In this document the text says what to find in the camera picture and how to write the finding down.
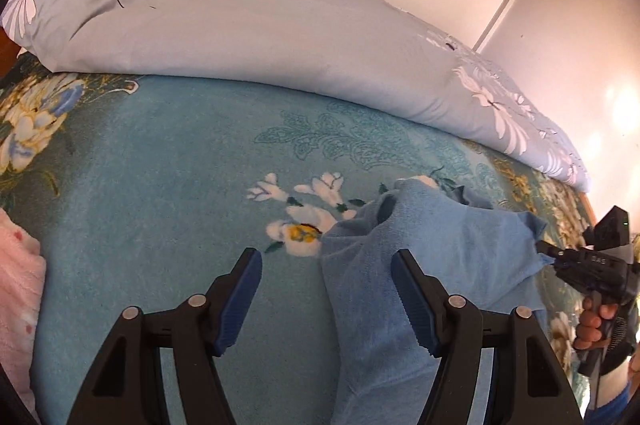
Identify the pink fleece garment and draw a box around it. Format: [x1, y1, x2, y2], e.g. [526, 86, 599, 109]
[0, 207, 47, 421]

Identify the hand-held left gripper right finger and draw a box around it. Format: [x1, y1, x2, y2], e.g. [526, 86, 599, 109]
[391, 249, 586, 425]

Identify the person's right hand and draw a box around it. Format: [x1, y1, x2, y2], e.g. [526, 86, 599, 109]
[572, 294, 621, 352]

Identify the teal floral blanket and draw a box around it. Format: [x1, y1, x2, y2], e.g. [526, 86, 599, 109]
[0, 50, 601, 425]

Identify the light blue daisy duvet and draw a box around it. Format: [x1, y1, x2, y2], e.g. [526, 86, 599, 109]
[0, 0, 591, 193]

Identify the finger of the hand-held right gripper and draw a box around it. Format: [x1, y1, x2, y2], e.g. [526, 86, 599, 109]
[535, 240, 594, 282]

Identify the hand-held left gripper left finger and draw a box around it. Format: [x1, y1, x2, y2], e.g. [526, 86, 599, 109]
[66, 247, 264, 425]

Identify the person's right forearm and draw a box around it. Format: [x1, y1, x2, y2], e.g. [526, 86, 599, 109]
[582, 377, 638, 425]

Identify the blue garment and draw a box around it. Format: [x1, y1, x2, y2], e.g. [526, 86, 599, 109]
[320, 177, 556, 425]

